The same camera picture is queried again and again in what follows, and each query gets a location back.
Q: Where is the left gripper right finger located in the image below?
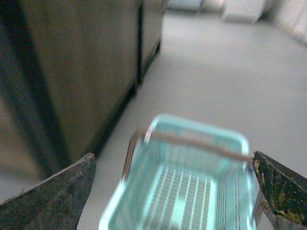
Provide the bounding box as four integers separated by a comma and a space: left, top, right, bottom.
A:
252, 151, 307, 230

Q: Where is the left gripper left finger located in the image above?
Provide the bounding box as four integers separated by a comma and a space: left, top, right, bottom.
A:
0, 153, 96, 230

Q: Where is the brown basket handle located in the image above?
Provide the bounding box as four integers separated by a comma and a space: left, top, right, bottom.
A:
122, 129, 253, 180

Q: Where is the light blue plastic basket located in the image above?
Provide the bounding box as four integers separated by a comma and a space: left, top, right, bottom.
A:
98, 114, 258, 230

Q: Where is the dark wooden display cabinet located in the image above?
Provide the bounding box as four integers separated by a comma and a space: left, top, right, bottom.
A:
0, 0, 165, 200

